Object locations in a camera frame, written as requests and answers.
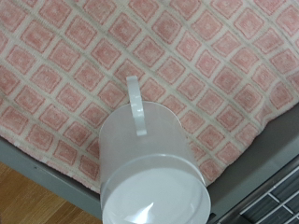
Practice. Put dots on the white mug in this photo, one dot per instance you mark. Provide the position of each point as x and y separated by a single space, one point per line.
146 174

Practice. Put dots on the grey dish rack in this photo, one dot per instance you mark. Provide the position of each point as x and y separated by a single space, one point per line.
285 189

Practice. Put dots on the pink checked towel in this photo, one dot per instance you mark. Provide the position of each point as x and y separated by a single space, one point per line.
187 62

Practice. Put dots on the grey plastic crate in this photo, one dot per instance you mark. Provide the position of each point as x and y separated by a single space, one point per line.
249 165

